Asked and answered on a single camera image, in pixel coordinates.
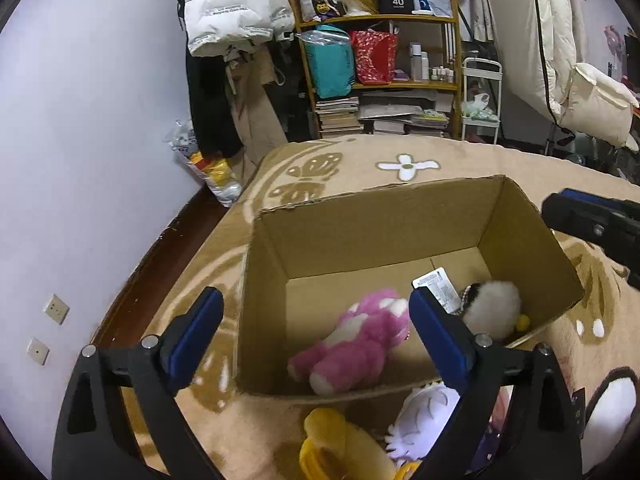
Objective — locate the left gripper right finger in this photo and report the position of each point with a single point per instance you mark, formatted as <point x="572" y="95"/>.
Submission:
<point x="540" y="437"/>

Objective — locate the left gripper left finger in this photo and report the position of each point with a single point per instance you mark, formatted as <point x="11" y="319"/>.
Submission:
<point x="94" y="437"/>

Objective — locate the white fluffy duck plush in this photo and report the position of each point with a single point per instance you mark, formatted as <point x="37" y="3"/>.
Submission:
<point x="494" y="308"/>

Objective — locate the pink white plush toy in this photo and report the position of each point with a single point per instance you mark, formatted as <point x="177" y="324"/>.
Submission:
<point x="354" y="354"/>

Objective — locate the yellow dog plush toy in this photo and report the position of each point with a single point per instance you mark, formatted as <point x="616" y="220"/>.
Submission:
<point x="337" y="449"/>

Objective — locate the pink desk fan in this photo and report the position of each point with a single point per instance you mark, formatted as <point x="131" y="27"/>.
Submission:
<point x="615" y="41"/>

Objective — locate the bear paper tag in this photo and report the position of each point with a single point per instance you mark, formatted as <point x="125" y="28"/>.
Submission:
<point x="440" y="286"/>

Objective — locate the white metal trolley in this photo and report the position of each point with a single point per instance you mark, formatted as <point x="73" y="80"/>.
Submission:
<point x="481" y="103"/>

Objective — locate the cream puffer coat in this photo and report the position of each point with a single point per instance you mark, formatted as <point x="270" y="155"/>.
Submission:
<point x="542" y="47"/>

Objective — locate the pile of magazines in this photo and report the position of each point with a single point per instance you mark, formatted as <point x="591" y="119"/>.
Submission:
<point x="402" y="112"/>

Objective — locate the open cardboard box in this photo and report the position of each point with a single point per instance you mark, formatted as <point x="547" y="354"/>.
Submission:
<point x="306" y="264"/>

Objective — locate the red patterned bag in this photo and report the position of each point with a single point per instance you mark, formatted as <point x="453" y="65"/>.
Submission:
<point x="375" y="56"/>

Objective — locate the bag of snacks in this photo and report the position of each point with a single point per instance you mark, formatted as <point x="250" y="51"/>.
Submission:
<point x="216" y="173"/>

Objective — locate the stack of books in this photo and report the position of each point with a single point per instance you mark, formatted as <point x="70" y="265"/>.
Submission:
<point x="338" y="116"/>

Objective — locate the wooden shelf unit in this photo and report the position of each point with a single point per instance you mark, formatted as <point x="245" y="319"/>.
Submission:
<point x="428" y="52"/>

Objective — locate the teal bag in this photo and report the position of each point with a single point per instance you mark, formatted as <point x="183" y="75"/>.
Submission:
<point x="330" y="60"/>

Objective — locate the black hanging coat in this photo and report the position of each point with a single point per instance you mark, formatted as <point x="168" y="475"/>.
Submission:
<point x="210" y="109"/>

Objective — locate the beige trench coat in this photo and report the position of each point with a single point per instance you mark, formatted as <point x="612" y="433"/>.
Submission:
<point x="255" y="119"/>

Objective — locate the white puffer jacket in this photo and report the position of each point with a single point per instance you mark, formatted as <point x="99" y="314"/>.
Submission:
<point x="222" y="27"/>

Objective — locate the lower wall socket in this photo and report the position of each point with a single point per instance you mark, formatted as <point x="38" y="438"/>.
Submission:
<point x="38" y="351"/>

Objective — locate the wall socket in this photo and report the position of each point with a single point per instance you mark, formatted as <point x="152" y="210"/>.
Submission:
<point x="38" y="351"/>
<point x="56" y="309"/>

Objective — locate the upper wall socket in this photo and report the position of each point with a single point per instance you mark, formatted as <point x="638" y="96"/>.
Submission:
<point x="56" y="309"/>

